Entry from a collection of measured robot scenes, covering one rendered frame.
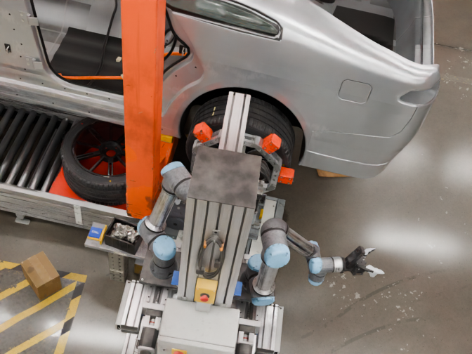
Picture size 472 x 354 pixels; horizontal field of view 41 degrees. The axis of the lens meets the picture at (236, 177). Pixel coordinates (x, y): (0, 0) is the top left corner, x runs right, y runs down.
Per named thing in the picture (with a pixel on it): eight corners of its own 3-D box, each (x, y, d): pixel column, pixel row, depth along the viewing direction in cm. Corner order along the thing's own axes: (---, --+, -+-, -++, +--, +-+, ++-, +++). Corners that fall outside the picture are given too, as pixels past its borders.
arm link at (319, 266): (307, 263, 316) (310, 254, 310) (328, 262, 318) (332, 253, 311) (310, 277, 312) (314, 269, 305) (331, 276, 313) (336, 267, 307)
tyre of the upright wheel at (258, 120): (298, 100, 378) (189, 86, 386) (293, 128, 363) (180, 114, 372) (292, 171, 429) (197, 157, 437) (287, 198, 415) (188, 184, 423)
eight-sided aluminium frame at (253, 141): (272, 196, 413) (287, 142, 370) (270, 204, 409) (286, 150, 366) (190, 178, 414) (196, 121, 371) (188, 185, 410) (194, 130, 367)
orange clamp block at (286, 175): (278, 172, 395) (293, 175, 395) (277, 182, 390) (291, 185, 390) (280, 166, 389) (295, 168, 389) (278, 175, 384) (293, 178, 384)
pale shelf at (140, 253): (159, 239, 402) (159, 237, 399) (152, 262, 391) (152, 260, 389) (93, 224, 403) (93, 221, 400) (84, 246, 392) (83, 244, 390)
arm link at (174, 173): (145, 253, 335) (179, 181, 302) (132, 231, 342) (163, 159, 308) (164, 247, 343) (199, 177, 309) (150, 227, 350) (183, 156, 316)
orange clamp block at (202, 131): (213, 130, 376) (204, 121, 371) (211, 140, 371) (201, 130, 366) (204, 134, 380) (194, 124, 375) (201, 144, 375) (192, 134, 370)
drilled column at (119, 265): (128, 270, 433) (128, 237, 400) (124, 282, 427) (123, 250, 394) (114, 266, 433) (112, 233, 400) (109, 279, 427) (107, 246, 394)
